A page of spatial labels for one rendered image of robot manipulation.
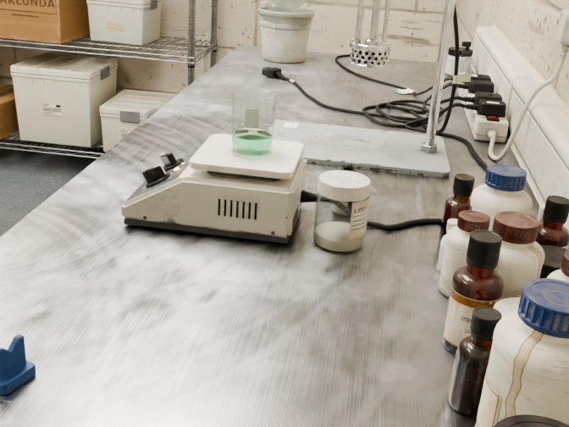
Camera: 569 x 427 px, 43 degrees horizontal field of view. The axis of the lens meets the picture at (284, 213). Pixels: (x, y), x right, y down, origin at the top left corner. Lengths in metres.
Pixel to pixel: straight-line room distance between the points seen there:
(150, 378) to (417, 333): 0.25
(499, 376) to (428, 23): 2.74
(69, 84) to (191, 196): 2.31
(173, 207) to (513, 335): 0.45
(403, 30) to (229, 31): 0.75
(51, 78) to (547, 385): 2.78
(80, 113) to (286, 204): 2.37
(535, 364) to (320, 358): 0.21
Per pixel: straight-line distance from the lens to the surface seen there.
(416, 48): 3.21
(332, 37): 3.21
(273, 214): 0.81
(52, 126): 3.19
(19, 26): 3.13
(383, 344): 0.67
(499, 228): 0.68
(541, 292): 0.51
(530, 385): 0.51
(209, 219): 0.83
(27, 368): 0.61
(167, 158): 0.91
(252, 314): 0.69
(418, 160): 1.14
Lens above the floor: 1.10
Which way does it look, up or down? 23 degrees down
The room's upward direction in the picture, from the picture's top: 4 degrees clockwise
